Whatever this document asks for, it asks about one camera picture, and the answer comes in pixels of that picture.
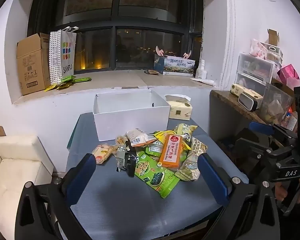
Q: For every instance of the floral pouch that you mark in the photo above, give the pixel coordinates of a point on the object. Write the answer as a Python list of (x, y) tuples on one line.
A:
[(257, 48)]

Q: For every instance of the person's right hand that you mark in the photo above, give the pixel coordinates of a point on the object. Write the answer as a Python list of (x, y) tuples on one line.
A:
[(280, 192)]

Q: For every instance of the pale green snack packet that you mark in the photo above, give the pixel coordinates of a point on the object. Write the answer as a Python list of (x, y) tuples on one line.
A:
[(186, 130)]

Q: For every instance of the small open cardboard box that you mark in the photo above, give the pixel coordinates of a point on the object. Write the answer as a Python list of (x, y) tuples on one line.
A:
[(273, 38)]

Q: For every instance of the white paper shopping bag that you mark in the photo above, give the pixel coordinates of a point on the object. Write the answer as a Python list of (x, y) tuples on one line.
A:
[(63, 55)]

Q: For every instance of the white and black device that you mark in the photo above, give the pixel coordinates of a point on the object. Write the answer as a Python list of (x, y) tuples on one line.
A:
[(247, 102)]

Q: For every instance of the white plastic bottle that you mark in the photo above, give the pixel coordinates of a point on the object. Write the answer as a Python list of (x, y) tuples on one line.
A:
[(201, 71)]

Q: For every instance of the clear plastic drawer unit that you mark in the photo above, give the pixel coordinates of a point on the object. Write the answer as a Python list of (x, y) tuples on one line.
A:
[(255, 70)]

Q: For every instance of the white and orange snack packet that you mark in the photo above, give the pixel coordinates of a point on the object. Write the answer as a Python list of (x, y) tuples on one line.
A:
[(140, 137)]

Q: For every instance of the cream tissue pack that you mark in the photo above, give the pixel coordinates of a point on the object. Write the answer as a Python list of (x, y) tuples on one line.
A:
[(178, 110)]

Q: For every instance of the small green snack packet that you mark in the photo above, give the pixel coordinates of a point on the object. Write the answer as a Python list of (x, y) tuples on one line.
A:
[(153, 148)]

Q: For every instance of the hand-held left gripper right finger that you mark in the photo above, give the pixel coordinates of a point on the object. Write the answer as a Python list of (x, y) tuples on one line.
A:
[(213, 180)]

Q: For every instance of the pile of green packets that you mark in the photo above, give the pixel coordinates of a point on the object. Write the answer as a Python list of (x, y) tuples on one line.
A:
[(67, 81)]

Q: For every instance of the green seaweed snack packet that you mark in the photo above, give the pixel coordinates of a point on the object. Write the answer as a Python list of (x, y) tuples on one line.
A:
[(155, 177)]

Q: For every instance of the yellow snack packet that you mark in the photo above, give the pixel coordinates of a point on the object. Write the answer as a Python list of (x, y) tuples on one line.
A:
[(161, 135)]

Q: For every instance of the brown cardboard box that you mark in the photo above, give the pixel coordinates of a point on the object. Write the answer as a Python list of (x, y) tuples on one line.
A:
[(32, 65)]

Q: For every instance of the clear plastic bin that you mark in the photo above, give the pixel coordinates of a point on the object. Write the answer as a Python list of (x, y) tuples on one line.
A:
[(277, 105)]

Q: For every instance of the black snack packet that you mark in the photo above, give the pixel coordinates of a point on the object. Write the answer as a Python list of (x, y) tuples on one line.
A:
[(128, 161)]

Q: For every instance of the white box with round window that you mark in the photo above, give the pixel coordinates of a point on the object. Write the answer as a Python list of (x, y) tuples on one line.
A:
[(272, 52)]

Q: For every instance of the dark window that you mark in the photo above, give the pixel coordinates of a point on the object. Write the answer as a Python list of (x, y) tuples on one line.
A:
[(130, 10)]

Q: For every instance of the pink plastic clip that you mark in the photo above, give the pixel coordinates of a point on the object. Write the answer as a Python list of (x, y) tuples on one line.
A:
[(187, 54), (160, 50)]

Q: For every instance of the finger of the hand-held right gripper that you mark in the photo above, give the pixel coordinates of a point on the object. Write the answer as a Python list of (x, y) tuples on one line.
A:
[(255, 148), (261, 128)]

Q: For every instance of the small brown packet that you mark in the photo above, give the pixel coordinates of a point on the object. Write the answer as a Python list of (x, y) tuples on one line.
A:
[(152, 72)]

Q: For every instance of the brown side table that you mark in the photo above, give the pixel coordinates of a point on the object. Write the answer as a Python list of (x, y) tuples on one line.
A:
[(225, 100)]

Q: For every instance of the landscape print tissue box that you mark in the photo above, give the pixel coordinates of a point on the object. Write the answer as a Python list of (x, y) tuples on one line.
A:
[(176, 66)]

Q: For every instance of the pink box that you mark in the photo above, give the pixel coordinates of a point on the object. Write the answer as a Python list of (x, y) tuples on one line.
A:
[(290, 76)]

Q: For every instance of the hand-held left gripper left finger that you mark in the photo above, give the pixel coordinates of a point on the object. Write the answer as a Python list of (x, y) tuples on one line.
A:
[(81, 180)]

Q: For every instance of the beige biscuit packet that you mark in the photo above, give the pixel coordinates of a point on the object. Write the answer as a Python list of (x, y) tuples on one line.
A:
[(192, 165)]

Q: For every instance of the pale rice cracker packet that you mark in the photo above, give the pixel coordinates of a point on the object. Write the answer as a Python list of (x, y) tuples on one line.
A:
[(103, 153)]

